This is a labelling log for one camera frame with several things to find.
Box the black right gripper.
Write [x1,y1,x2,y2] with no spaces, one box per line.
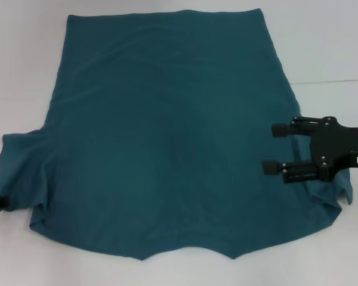
[261,117,358,185]

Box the blue shirt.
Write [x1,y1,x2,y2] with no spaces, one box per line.
[0,8,353,262]

